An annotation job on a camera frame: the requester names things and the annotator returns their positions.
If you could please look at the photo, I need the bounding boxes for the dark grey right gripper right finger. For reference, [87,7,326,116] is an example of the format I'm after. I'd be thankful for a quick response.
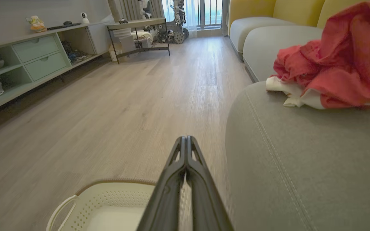
[186,136,234,231]

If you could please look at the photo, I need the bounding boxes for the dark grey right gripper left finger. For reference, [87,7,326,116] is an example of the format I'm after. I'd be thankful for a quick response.
[137,136,186,231]

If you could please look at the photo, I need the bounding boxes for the white garment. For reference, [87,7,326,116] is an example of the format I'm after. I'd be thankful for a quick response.
[266,76,327,110]

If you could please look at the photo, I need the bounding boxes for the red garment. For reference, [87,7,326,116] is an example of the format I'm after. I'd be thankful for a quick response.
[273,0,370,109]

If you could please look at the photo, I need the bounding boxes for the cream perforated laundry basket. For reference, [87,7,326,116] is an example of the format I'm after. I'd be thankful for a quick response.
[46,179,156,231]

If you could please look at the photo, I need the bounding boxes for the grey sofa seat cushion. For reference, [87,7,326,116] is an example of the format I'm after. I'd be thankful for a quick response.
[229,17,296,53]
[225,81,370,231]
[243,26,323,82]

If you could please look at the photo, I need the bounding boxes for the brown cardboard box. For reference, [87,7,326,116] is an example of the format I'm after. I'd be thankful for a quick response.
[109,43,129,62]

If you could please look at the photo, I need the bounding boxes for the white stacked boxes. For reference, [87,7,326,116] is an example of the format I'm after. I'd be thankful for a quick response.
[111,28,136,52]

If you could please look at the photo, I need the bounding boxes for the mint green low cabinet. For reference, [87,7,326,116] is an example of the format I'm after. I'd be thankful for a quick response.
[0,21,111,143]

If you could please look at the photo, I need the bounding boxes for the mint green cabinet drawer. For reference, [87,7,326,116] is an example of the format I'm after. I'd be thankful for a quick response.
[13,35,60,63]
[24,52,68,81]

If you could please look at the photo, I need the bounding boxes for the wheeled robot toy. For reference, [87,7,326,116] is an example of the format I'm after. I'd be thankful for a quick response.
[163,0,198,38]

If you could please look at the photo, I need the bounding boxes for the balcony window railing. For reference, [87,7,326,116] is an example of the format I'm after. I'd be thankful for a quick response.
[198,0,224,29]

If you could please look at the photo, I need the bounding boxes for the white humanoid robot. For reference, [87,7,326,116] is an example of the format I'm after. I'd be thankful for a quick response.
[171,0,187,26]
[137,0,153,20]

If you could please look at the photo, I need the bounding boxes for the grey pleated curtain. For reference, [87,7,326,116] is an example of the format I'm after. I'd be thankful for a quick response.
[108,0,164,22]

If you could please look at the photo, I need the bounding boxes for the yellow sofa back cushion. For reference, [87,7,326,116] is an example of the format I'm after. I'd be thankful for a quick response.
[228,0,277,34]
[317,0,365,29]
[273,0,327,27]

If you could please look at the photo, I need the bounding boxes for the colourful toy figurine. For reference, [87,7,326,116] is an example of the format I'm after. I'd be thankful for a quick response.
[26,15,47,33]

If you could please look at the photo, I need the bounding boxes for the tangled dark cables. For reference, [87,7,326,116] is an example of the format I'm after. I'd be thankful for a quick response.
[61,40,87,64]

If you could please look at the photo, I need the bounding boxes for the black metal frame table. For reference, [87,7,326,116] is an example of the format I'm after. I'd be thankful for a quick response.
[106,18,171,64]

